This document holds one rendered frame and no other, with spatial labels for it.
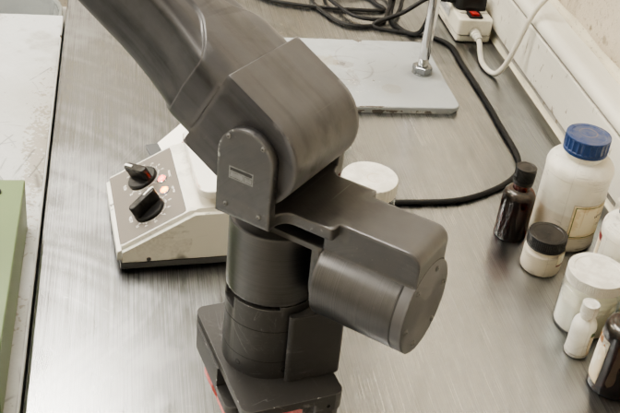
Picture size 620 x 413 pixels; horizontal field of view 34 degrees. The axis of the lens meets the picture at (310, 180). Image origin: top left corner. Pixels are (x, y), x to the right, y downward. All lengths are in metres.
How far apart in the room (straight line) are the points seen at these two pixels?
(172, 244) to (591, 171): 0.44
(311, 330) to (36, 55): 0.86
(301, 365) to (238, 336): 0.04
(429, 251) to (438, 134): 0.76
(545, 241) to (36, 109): 0.62
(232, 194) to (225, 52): 0.08
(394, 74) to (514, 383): 0.58
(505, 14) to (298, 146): 1.04
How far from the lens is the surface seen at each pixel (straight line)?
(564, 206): 1.09
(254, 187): 0.53
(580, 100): 1.29
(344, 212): 0.55
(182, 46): 0.54
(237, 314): 0.60
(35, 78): 1.34
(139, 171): 1.03
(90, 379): 0.89
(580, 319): 0.97
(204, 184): 0.97
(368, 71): 1.39
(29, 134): 1.22
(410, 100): 1.34
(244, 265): 0.58
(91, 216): 1.08
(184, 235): 0.98
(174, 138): 1.18
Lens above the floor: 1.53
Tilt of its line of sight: 33 degrees down
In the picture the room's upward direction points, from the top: 7 degrees clockwise
